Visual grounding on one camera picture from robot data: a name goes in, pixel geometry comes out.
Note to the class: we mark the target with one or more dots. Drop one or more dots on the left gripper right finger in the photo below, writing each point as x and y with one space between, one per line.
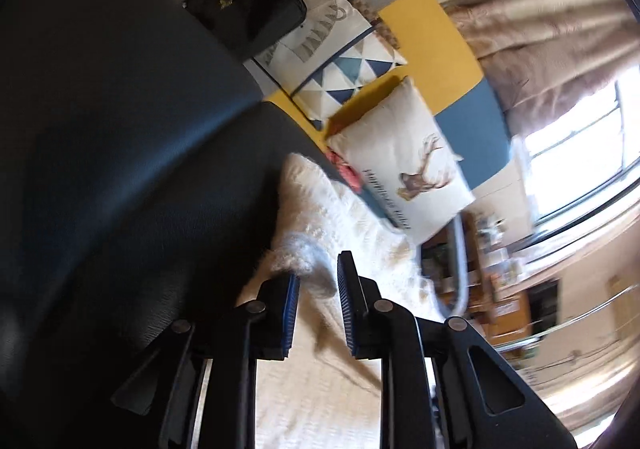
443 384

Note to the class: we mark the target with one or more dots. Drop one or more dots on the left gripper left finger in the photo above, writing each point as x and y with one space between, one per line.
195 386

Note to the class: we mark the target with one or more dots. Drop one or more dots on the cream knitted sweater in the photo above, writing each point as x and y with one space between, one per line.
322 397

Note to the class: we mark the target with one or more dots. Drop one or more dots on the wooden side table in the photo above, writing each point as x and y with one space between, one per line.
467 282

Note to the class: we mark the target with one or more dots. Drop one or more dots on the black television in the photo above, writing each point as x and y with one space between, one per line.
543 306

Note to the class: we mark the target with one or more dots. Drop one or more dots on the pink cloth on sofa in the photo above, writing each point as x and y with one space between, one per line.
349 174

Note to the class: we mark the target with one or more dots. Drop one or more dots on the deer print cushion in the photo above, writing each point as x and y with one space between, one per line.
405 161

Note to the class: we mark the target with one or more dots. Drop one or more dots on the blue yellow grey sofa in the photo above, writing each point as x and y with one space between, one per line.
240 167

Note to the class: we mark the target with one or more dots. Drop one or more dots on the triangle pattern cushion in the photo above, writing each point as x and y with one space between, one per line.
341 47

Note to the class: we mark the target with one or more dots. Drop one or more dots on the beige patterned left curtain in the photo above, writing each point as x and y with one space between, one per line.
542 56

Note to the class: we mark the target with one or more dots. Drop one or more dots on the black handbag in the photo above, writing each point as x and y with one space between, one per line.
248 27

